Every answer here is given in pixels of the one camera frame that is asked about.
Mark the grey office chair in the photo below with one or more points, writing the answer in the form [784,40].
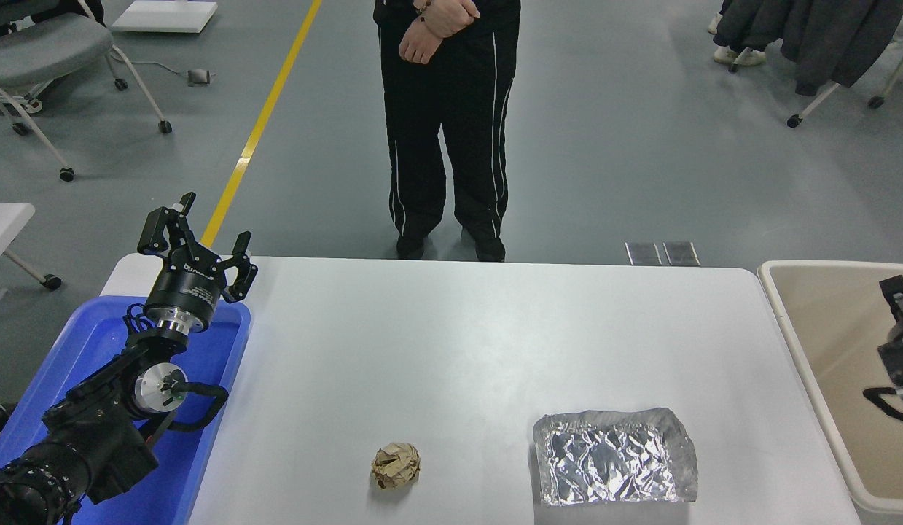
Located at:
[43,44]

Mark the person's left hand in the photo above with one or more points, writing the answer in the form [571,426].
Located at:
[420,45]

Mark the small grey floor device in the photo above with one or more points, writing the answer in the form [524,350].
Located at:
[199,76]

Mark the crumpled tan paper ball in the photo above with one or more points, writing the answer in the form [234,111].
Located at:
[396,467]

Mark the silver floor plate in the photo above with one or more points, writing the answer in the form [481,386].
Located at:
[643,253]
[681,253]

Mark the blue plastic tray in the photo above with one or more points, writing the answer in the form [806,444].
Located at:
[203,470]

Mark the white chair with castors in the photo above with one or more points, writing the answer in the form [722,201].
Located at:
[794,121]

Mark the person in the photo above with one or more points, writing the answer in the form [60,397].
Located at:
[422,146]

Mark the white shoe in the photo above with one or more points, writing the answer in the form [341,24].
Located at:
[715,23]
[739,56]

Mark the white flat board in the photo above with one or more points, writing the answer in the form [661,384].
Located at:
[163,16]

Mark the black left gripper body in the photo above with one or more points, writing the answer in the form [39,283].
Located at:
[189,288]

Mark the large pale bin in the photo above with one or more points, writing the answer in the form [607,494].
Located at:
[830,350]

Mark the white side table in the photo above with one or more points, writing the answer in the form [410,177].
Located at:
[3,222]

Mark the dark grey hanging coat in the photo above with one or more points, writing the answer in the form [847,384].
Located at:
[823,36]

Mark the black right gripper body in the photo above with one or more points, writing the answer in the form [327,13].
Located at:
[901,364]

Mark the person's right hand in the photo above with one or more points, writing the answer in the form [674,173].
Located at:
[451,14]

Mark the silver foil tray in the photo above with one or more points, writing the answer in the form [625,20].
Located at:
[615,459]

